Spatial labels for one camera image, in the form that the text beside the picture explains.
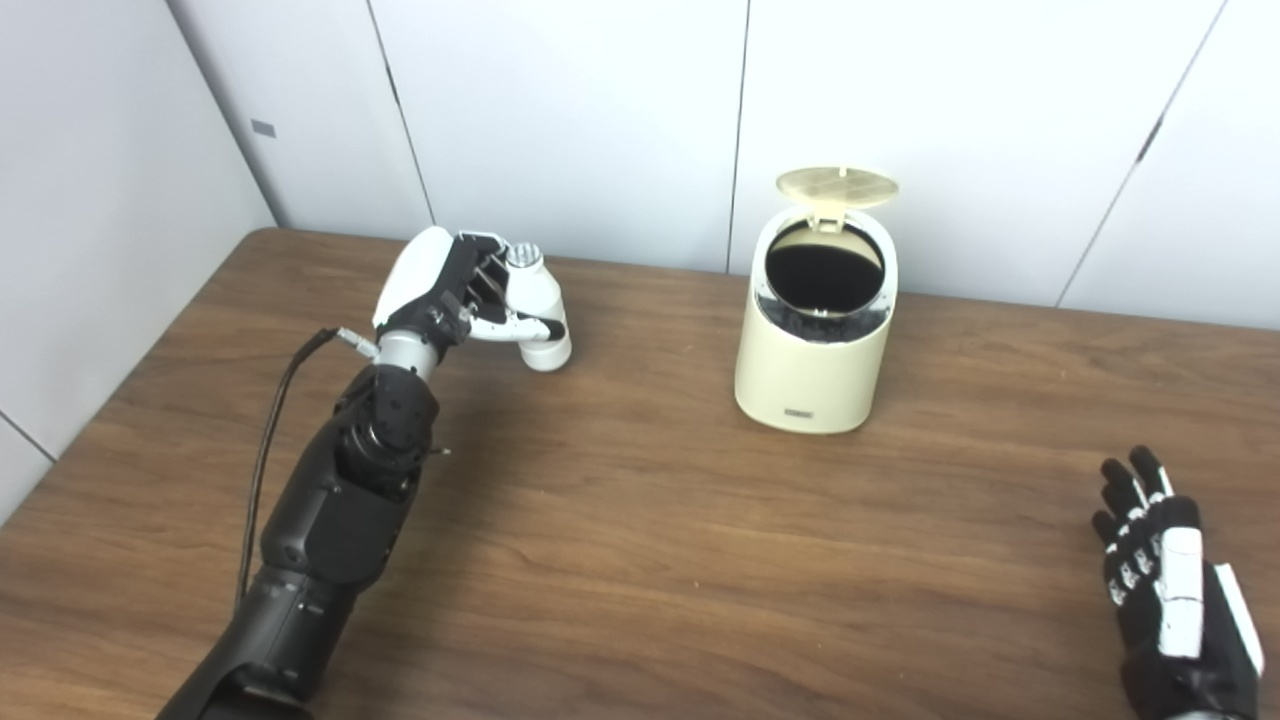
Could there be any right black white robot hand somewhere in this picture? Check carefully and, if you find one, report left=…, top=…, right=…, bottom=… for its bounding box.
left=1091, top=445, right=1265, bottom=720

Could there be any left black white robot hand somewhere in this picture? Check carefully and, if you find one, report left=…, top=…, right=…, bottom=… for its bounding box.
left=372, top=226, right=567, bottom=346

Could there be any small white plastic bottle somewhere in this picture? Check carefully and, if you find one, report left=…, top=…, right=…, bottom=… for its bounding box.
left=487, top=242, right=573, bottom=373

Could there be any cream-colored round bin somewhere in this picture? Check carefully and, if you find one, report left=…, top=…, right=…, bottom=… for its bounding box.
left=734, top=205, right=899, bottom=435

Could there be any cream round bin lid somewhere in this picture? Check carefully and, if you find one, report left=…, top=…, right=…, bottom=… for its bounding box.
left=776, top=166, right=900, bottom=233

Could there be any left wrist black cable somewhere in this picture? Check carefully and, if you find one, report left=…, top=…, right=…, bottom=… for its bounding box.
left=233, top=326, right=381, bottom=611

